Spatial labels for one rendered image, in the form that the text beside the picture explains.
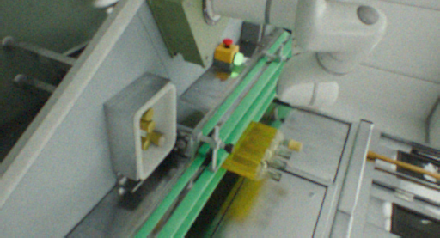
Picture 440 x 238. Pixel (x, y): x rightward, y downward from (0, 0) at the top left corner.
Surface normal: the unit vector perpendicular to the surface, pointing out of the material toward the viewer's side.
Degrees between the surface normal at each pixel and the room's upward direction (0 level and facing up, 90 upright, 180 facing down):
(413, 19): 90
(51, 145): 0
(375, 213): 90
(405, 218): 90
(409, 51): 90
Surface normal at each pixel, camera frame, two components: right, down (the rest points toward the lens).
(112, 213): 0.07, -0.80
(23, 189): 0.90, 0.31
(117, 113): -0.43, 0.52
